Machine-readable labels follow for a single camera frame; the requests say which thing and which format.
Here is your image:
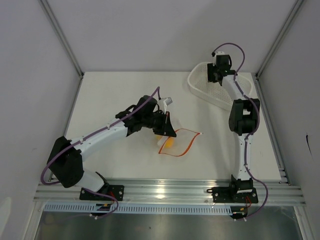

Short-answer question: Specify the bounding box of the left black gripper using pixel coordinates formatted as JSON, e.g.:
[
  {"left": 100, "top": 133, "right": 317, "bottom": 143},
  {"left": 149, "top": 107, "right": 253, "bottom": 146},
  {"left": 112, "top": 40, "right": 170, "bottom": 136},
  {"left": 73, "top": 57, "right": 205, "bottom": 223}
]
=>
[{"left": 142, "top": 111, "right": 176, "bottom": 138}]

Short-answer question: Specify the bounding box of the orange fruit with leaf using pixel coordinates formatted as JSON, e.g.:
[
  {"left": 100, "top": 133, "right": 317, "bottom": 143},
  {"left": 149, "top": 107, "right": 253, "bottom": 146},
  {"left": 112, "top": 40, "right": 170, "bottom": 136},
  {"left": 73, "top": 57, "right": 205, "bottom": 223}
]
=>
[{"left": 164, "top": 138, "right": 175, "bottom": 149}]

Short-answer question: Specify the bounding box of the clear orange zip top bag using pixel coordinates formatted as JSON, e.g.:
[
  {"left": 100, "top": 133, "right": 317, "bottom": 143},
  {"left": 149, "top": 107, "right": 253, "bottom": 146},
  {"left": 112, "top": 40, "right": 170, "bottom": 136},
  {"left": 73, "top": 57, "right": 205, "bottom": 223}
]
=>
[{"left": 156, "top": 118, "right": 203, "bottom": 157}]

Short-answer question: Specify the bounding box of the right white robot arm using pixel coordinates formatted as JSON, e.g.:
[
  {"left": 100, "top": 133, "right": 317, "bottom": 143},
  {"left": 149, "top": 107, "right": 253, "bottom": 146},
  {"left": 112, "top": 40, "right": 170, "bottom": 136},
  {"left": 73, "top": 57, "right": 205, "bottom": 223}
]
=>
[{"left": 207, "top": 51, "right": 260, "bottom": 202}]

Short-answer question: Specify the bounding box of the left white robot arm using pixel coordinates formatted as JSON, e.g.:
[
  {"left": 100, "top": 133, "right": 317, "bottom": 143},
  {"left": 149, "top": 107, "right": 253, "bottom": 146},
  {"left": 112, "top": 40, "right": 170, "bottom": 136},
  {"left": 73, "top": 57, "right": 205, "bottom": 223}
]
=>
[{"left": 47, "top": 95, "right": 177, "bottom": 200}]

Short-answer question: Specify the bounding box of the white perforated plastic basket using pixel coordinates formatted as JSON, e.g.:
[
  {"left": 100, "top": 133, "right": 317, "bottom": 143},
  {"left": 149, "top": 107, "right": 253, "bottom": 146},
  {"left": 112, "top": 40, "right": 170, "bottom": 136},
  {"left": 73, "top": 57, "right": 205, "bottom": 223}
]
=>
[{"left": 187, "top": 62, "right": 257, "bottom": 111}]

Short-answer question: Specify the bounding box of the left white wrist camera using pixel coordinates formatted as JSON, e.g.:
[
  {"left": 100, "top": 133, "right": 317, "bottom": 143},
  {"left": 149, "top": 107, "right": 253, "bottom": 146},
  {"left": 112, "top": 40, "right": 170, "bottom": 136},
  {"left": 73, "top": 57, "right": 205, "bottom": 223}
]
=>
[{"left": 158, "top": 97, "right": 173, "bottom": 113}]

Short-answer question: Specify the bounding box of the right aluminium frame post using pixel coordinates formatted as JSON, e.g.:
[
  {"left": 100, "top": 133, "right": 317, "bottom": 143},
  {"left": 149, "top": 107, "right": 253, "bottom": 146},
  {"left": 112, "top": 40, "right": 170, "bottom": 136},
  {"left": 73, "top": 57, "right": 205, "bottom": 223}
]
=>
[{"left": 255, "top": 0, "right": 307, "bottom": 79}]

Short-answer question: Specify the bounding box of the aluminium frame post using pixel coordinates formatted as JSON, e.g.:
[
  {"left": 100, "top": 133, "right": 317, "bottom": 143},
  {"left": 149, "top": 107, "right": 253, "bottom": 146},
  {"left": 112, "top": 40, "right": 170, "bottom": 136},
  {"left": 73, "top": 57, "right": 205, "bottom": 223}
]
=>
[
  {"left": 255, "top": 0, "right": 307, "bottom": 79},
  {"left": 38, "top": 0, "right": 84, "bottom": 78}
]

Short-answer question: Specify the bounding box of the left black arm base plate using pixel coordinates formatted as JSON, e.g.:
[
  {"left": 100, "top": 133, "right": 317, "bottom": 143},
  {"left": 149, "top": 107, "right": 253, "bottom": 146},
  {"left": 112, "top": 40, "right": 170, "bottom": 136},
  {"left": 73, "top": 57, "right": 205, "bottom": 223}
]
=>
[{"left": 79, "top": 185, "right": 125, "bottom": 201}]

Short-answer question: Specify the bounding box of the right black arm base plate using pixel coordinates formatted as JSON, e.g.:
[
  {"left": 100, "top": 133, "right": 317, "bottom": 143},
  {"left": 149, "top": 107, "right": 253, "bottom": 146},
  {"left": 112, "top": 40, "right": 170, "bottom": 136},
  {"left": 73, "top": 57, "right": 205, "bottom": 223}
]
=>
[{"left": 206, "top": 186, "right": 259, "bottom": 204}]

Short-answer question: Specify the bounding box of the right side aluminium rail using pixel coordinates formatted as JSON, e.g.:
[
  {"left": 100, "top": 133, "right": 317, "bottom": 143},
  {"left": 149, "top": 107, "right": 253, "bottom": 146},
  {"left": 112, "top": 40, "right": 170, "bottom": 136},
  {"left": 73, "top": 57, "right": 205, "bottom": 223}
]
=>
[{"left": 251, "top": 73, "right": 292, "bottom": 186}]

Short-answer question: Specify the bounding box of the aluminium mounting rail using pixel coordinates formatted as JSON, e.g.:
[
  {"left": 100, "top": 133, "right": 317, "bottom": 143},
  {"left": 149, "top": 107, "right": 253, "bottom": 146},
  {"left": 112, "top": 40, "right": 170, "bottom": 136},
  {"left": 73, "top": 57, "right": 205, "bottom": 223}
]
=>
[{"left": 33, "top": 178, "right": 306, "bottom": 207}]

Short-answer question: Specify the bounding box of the white slotted cable duct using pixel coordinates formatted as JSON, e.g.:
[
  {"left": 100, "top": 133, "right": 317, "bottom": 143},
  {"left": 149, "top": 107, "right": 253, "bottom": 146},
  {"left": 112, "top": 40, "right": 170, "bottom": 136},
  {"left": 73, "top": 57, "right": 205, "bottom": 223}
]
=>
[{"left": 43, "top": 202, "right": 232, "bottom": 216}]

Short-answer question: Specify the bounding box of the left aluminium frame post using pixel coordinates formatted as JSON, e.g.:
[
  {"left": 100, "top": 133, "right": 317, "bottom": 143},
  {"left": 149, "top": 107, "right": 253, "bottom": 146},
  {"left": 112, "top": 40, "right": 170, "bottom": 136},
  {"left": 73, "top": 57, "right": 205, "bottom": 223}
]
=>
[{"left": 38, "top": 0, "right": 84, "bottom": 78}]

